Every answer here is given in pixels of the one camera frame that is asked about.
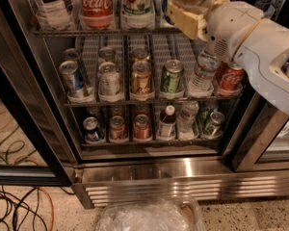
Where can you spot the green can bottom back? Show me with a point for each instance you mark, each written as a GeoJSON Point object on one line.
{"type": "Point", "coordinates": [206, 108]}

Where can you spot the white green soda can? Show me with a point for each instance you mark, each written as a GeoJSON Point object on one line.
{"type": "Point", "coordinates": [137, 14]}

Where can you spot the blue pepsi can bottom front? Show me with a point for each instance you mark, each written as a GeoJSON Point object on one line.
{"type": "Point", "coordinates": [93, 132]}

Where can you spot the clear water bottle middle shelf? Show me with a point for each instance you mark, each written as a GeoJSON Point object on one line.
{"type": "Point", "coordinates": [204, 71]}

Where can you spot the green can bottom front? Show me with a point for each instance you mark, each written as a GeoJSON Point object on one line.
{"type": "Point", "coordinates": [213, 124]}

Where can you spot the blue silver can middle back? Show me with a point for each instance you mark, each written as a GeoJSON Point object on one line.
{"type": "Point", "coordinates": [73, 54]}

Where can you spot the clear water bottle shelf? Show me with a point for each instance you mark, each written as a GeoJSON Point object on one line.
{"type": "Point", "coordinates": [204, 71]}
{"type": "Point", "coordinates": [187, 121]}

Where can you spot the stainless steel fridge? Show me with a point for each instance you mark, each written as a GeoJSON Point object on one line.
{"type": "Point", "coordinates": [108, 173]}

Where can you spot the clear water bottle bottom shelf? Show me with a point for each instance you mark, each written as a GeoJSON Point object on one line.
{"type": "Point", "coordinates": [187, 121]}

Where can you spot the gold can middle back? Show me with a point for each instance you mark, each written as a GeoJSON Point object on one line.
{"type": "Point", "coordinates": [139, 54]}

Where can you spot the red coca-cola can top shelf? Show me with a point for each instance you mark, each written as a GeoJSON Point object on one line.
{"type": "Point", "coordinates": [98, 14]}

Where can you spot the green can middle shelf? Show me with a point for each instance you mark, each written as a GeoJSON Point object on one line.
{"type": "Point", "coordinates": [171, 77]}

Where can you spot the blue silver can middle front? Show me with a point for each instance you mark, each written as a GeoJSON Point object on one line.
{"type": "Point", "coordinates": [73, 79]}

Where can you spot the gold can middle front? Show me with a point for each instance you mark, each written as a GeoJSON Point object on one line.
{"type": "Point", "coordinates": [141, 78]}

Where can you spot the left glass fridge door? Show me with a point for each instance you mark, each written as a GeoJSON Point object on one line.
{"type": "Point", "coordinates": [9, 129]}

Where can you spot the brown juice bottle white cap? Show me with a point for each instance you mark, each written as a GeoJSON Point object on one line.
{"type": "Point", "coordinates": [166, 124]}

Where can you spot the red coke can middle front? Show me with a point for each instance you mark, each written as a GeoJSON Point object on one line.
{"type": "Point", "coordinates": [229, 76]}

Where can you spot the blue silver can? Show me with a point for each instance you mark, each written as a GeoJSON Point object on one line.
{"type": "Point", "coordinates": [73, 79]}
{"type": "Point", "coordinates": [73, 54]}

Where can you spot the white can middle front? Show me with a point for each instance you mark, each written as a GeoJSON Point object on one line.
{"type": "Point", "coordinates": [109, 79]}

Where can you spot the white tea bottle top shelf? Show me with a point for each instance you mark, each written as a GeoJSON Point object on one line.
{"type": "Point", "coordinates": [55, 15]}

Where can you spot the glass fridge door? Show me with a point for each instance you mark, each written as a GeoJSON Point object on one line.
{"type": "Point", "coordinates": [273, 145]}
{"type": "Point", "coordinates": [9, 129]}

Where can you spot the right glass fridge door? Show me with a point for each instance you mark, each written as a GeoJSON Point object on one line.
{"type": "Point", "coordinates": [273, 145]}

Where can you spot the gold can bottom front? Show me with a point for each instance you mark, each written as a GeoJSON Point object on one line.
{"type": "Point", "coordinates": [118, 128]}

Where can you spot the white can middle back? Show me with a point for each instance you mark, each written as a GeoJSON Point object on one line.
{"type": "Point", "coordinates": [107, 54]}

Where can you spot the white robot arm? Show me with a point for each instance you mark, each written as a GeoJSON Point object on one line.
{"type": "Point", "coordinates": [264, 55]}

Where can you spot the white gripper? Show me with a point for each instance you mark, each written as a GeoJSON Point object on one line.
{"type": "Point", "coordinates": [231, 28]}

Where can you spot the red can bottom front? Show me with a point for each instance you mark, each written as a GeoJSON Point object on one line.
{"type": "Point", "coordinates": [141, 127]}

